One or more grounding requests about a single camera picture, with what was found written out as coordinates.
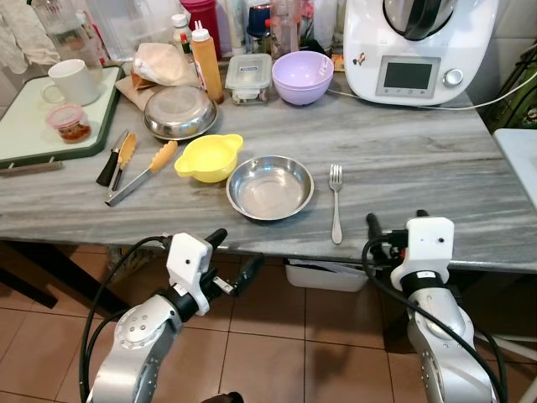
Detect silver metal fork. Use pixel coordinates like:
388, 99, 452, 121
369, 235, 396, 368
328, 164, 346, 245

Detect white plastic bin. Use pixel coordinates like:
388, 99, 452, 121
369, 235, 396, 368
284, 259, 371, 293

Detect shallow steel bowl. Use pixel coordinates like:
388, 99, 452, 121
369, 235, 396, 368
227, 155, 315, 222

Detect yellow plastic bowl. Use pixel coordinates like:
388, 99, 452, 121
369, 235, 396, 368
174, 133, 244, 184

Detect steel tongs with orange tips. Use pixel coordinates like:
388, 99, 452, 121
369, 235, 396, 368
105, 140, 180, 207

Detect white side table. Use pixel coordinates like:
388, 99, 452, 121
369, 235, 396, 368
493, 128, 537, 211

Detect dark robot foot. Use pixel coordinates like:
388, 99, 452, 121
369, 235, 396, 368
201, 390, 245, 403

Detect upturned steel bowl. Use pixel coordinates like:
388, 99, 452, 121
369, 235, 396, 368
143, 85, 220, 141

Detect purple plastic bowl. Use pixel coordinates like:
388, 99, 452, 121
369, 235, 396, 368
272, 51, 335, 107

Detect glass container with grey lid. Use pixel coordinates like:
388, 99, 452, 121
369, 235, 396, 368
225, 53, 274, 106

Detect orange sauce squeeze bottle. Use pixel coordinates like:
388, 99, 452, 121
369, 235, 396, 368
190, 21, 226, 104

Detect white kitchen cooking machine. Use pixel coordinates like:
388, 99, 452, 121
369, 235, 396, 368
342, 0, 500, 107

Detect brown paper bag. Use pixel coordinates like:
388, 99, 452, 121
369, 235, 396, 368
116, 42, 202, 112

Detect small tub with red food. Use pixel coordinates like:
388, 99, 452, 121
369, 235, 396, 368
46, 103, 92, 144

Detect white ceramic mug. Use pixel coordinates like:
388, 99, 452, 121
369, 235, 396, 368
40, 59, 104, 107

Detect small white-capped bottle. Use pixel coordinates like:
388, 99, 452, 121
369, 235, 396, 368
171, 13, 195, 53

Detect white tray with green rim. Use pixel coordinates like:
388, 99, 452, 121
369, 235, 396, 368
0, 67, 127, 170

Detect dark glass bottle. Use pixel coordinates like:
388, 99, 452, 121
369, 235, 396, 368
245, 0, 274, 54

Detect clear glass bottle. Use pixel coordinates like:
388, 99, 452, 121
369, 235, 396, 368
274, 0, 303, 53

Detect magenta canister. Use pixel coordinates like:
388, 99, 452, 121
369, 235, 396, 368
180, 0, 222, 60

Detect clear plastic jug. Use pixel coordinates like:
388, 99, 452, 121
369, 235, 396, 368
32, 0, 103, 61

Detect white cloth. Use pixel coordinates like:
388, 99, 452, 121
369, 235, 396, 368
0, 7, 61, 75

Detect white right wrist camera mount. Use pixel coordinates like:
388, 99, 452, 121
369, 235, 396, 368
390, 217, 456, 291

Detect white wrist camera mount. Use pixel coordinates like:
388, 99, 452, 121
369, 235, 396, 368
390, 217, 456, 291
165, 233, 216, 317

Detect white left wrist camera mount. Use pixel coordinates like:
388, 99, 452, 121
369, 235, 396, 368
165, 233, 216, 317

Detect black-handled orange-tipped tongs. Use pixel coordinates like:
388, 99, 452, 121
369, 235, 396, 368
96, 130, 138, 192

